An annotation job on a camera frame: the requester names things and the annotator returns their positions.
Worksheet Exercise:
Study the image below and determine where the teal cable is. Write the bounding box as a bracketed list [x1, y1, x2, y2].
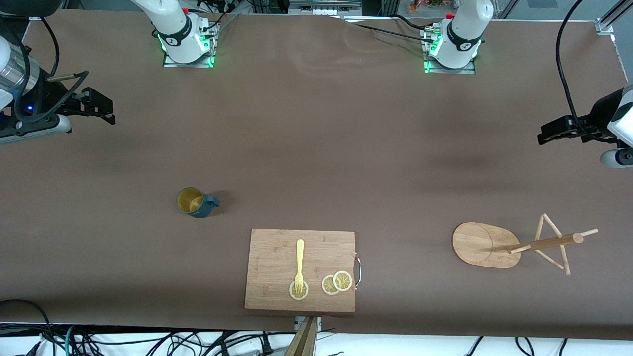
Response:
[64, 325, 80, 356]

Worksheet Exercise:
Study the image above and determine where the wooden beam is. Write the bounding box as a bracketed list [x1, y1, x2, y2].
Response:
[283, 316, 318, 356]

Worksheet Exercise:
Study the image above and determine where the yellow plastic fork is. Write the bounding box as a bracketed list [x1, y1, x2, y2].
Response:
[294, 239, 305, 297]

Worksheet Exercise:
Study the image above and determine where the black floor cable loop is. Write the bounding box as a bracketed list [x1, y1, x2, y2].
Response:
[0, 299, 55, 356]

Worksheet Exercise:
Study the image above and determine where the short black table cable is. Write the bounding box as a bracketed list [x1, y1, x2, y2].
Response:
[392, 14, 436, 31]

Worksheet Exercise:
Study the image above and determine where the wooden cutting board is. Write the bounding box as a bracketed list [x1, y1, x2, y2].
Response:
[244, 228, 362, 312]

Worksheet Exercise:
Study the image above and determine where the aluminium frame profile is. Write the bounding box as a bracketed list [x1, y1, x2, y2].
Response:
[595, 0, 633, 35]

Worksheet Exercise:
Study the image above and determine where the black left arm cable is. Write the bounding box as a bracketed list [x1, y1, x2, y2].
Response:
[555, 0, 616, 144]

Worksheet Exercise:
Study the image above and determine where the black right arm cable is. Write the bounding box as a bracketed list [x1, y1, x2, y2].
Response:
[40, 16, 61, 77]

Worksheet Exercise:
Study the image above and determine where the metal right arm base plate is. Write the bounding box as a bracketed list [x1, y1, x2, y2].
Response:
[163, 22, 217, 68]

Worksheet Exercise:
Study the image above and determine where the wooden mug rack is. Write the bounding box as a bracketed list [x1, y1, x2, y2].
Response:
[452, 213, 599, 276]

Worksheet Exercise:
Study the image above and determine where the teal mug yellow inside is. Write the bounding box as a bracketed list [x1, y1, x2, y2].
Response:
[177, 187, 220, 219]

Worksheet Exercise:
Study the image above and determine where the black right gripper cable loop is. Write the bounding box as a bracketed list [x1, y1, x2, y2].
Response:
[14, 71, 90, 123]

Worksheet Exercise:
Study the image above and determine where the grey metal box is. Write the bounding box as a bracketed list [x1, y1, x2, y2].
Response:
[288, 0, 362, 16]

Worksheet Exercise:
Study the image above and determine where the long black table cable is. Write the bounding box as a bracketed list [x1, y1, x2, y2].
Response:
[344, 21, 432, 43]

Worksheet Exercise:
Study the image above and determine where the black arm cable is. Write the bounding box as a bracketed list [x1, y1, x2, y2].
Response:
[555, 0, 616, 144]
[40, 16, 61, 77]

